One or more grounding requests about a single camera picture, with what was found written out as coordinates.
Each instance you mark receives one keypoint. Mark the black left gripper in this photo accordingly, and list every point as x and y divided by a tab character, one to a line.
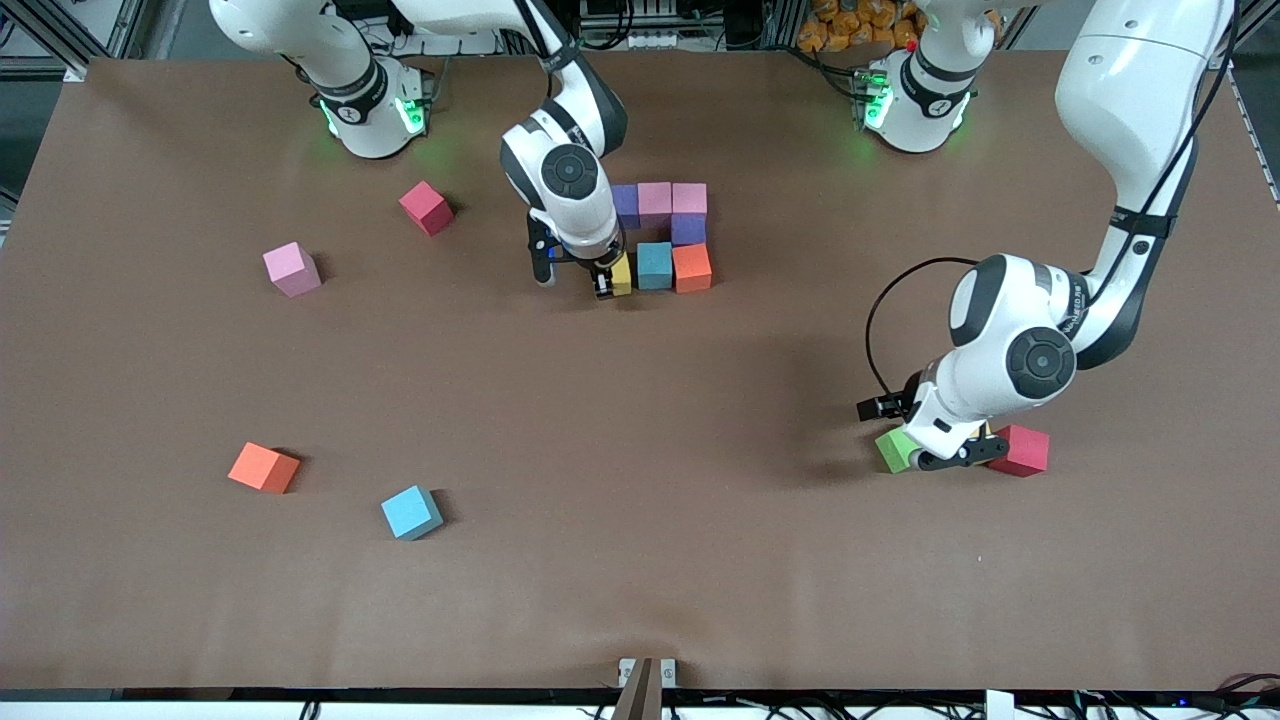
912	395

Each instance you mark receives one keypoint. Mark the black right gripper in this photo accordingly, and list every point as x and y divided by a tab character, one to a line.
602	270

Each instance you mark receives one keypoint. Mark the green foam cube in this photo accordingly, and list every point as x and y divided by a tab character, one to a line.
895	450

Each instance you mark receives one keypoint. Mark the blue foam cube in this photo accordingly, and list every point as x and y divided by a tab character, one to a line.
655	266
410	513

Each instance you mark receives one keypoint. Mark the purple foam cube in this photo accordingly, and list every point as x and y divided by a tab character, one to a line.
628	205
688	230

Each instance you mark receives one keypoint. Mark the orange foam cube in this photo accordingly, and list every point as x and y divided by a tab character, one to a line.
263	468
692	270

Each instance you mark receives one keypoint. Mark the pink foam cube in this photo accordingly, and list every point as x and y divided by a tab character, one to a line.
655	203
292	270
690	198

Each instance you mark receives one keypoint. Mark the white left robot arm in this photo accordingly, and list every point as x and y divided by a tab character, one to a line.
1010	360

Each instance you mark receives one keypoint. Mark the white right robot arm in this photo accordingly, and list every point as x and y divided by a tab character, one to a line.
570	180

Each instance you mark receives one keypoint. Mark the red foam cube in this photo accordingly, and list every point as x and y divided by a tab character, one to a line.
426	208
1025	450

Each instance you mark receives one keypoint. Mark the brown paper table cover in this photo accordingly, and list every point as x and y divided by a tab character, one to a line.
640	560

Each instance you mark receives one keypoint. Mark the white power strip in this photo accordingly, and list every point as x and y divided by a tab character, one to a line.
435	42

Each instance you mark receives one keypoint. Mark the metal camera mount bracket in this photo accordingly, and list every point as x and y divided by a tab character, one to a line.
640	695

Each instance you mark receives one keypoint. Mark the aluminium frame profile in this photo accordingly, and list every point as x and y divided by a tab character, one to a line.
1215	57
75	70

